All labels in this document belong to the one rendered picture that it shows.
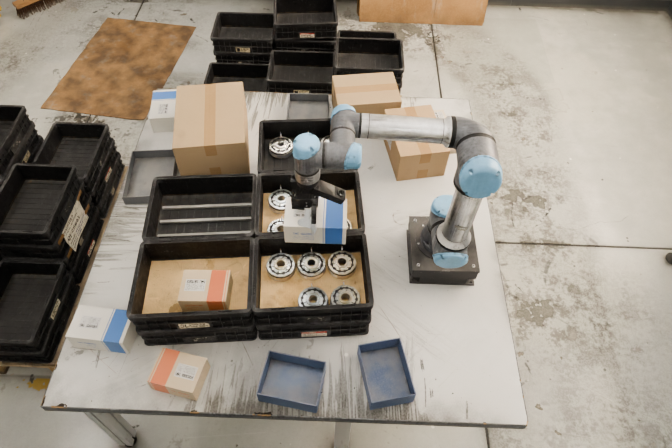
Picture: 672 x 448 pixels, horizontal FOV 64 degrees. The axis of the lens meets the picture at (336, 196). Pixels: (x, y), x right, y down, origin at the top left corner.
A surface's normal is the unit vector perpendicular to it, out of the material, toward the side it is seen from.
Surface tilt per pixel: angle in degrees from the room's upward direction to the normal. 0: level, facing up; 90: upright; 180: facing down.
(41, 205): 0
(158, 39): 0
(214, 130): 0
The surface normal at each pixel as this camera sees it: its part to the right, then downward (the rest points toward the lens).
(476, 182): -0.04, 0.70
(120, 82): 0.02, -0.62
